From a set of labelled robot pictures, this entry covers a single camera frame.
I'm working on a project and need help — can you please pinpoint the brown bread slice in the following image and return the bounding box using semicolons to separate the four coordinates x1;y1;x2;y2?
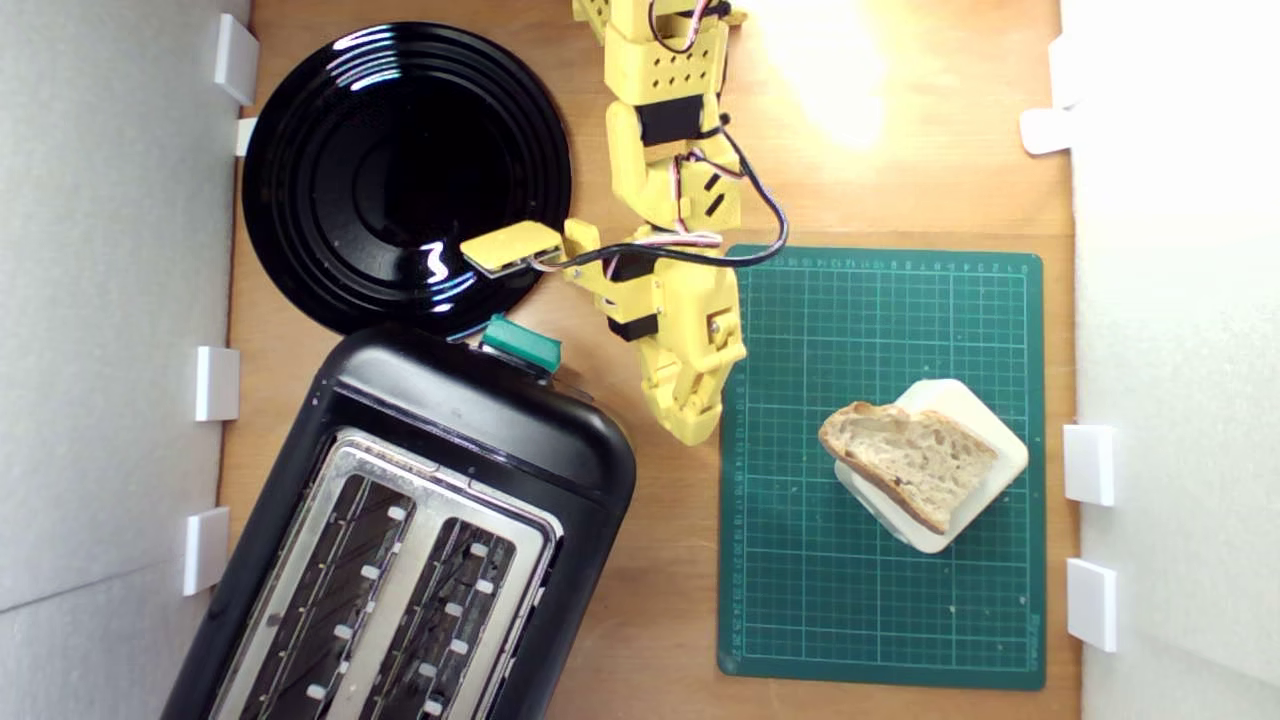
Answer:
818;401;999;536

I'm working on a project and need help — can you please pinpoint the green toaster lever knob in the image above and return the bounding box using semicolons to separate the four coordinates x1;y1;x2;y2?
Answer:
479;313;563;377

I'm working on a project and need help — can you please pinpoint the black two-slot toaster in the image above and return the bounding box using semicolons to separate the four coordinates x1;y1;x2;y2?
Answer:
160;322;638;720

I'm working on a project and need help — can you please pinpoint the green cutting mat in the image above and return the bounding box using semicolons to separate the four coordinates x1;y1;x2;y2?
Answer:
717;244;1048;691

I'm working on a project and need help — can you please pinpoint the white square block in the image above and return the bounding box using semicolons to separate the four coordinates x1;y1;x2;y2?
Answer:
833;377;1031;556

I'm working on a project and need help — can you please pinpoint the black round plate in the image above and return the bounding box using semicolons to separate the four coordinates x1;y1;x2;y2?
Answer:
241;21;573;338

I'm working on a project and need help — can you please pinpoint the yellow wrist camera box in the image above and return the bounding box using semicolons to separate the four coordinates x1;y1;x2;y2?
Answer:
459;220;566;279

